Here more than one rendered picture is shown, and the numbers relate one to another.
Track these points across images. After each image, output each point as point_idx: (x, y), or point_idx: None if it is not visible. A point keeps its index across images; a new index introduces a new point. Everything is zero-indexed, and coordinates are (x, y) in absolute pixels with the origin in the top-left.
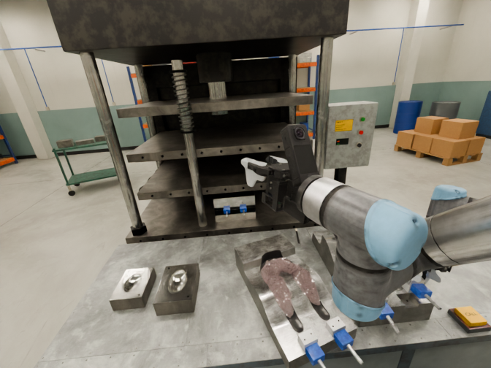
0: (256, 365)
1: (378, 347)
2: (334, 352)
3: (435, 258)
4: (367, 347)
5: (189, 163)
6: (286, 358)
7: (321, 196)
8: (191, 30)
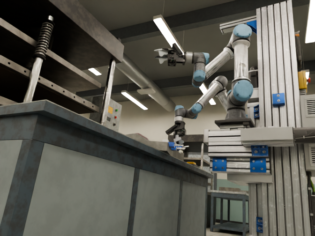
0: (152, 151)
1: (180, 159)
2: (171, 156)
3: (205, 74)
4: (178, 158)
5: (33, 79)
6: (165, 142)
7: (191, 52)
8: (70, 12)
